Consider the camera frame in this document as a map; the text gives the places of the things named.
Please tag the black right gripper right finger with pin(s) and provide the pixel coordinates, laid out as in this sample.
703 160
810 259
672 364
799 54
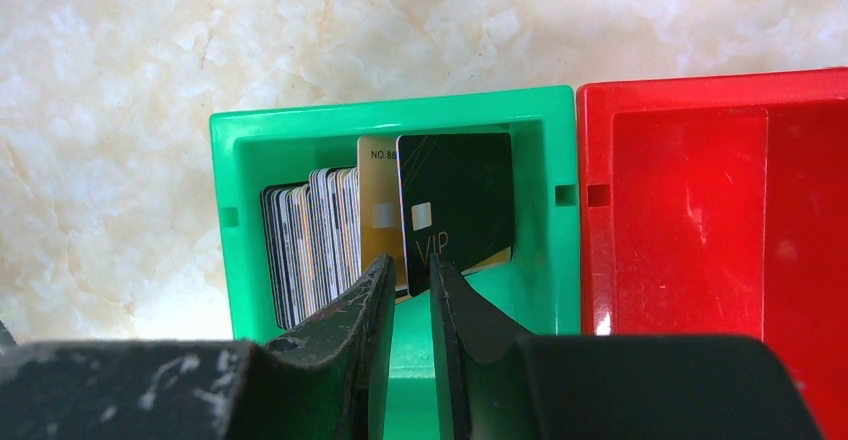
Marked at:
497 380

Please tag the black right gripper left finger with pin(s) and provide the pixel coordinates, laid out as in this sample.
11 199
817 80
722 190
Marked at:
325 378

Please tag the black VIP credit card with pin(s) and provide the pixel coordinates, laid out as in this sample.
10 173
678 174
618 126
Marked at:
457 201

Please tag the red plastic bin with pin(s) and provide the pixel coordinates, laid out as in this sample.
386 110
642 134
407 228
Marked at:
719 205

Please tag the stack of cards in bin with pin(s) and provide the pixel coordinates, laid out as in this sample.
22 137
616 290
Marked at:
312 234

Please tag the gold credit card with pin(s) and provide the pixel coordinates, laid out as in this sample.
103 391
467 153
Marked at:
379 201

